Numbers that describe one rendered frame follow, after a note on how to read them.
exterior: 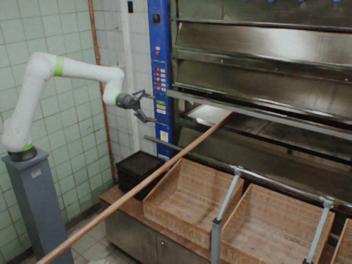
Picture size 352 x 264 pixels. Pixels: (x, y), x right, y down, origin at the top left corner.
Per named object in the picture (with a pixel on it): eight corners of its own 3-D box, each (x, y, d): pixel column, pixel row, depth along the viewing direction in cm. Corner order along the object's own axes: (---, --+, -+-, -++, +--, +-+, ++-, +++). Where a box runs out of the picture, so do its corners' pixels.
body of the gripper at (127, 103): (131, 93, 180) (143, 96, 175) (132, 106, 184) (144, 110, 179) (122, 97, 175) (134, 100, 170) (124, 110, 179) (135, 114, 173)
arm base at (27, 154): (-1, 151, 189) (-4, 143, 186) (21, 142, 199) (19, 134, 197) (19, 165, 174) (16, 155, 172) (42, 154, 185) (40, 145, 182)
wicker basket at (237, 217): (247, 212, 223) (250, 181, 211) (328, 246, 192) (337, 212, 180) (213, 256, 188) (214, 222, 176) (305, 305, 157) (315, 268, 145)
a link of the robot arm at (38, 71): (-4, 153, 154) (29, 56, 143) (0, 139, 168) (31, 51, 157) (22, 159, 161) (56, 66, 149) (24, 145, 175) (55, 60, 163)
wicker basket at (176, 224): (181, 184, 257) (180, 156, 245) (242, 209, 226) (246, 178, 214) (143, 217, 222) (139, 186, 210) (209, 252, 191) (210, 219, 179)
